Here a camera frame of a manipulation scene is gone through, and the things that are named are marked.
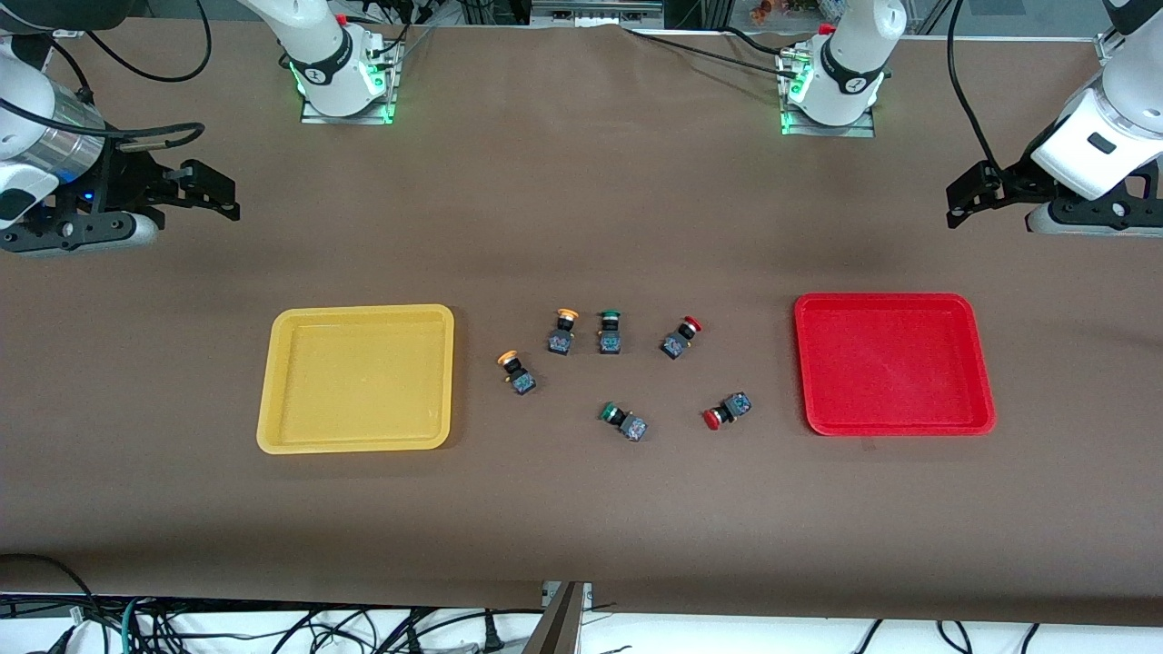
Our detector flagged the red plastic tray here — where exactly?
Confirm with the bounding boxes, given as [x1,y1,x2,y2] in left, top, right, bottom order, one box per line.
[793,292,998,438]

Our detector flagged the yellow plastic tray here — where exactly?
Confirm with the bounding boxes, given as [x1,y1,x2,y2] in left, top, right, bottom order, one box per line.
[256,303,455,454]

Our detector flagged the aluminium frame rail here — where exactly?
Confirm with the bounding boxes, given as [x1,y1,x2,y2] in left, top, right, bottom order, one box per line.
[530,0,666,30]

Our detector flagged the fabric table cover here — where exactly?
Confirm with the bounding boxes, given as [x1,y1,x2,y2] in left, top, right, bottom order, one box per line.
[0,18,1163,628]

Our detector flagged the orange push button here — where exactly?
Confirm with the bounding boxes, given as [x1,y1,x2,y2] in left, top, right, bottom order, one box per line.
[496,350,538,396]
[547,308,581,356]

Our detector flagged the teal cable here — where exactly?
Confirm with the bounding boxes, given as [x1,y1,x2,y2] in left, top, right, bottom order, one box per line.
[120,595,148,654]

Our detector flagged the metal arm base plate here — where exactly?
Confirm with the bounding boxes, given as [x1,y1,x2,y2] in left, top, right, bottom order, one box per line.
[300,41,398,126]
[780,50,878,139]

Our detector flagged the red push button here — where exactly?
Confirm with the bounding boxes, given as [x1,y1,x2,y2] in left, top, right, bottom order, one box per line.
[661,315,704,361]
[701,391,752,431]

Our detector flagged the colourful small objects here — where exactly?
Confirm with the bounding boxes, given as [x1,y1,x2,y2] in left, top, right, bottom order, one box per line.
[750,0,841,25]

